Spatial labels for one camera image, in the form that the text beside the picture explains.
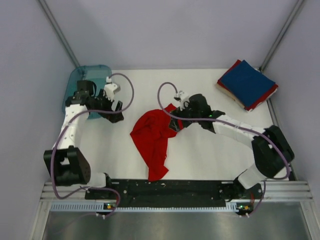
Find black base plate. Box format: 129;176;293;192
84;178;266;208

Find aluminium frame post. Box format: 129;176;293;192
258;0;307;73
36;0;81;68

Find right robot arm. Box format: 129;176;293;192
169;91;295;198

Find folded red t shirt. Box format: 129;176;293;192
216;59;279;111

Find right aluminium frame post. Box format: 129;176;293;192
258;0;307;73

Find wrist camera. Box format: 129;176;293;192
103;76;121;101
173;90;190;111

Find grey cable duct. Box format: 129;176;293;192
50;199;252;214

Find purple cable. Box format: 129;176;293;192
50;72;135;220
157;82;292;218

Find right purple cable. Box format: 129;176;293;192
157;82;292;218

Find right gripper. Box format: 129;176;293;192
168;100;201;132

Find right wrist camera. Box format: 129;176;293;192
173;90;190;111

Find teal plastic bin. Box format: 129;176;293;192
61;64;112;113

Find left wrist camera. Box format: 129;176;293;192
103;76;121;101

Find folded blue t shirt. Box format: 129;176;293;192
220;59;276;107

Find folded cream t shirt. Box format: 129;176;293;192
215;83;245;109

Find left aluminium frame post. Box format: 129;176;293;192
36;0;81;68

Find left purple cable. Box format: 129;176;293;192
50;72;135;220

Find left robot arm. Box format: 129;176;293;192
43;77;124;199

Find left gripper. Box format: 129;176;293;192
90;88;123;123

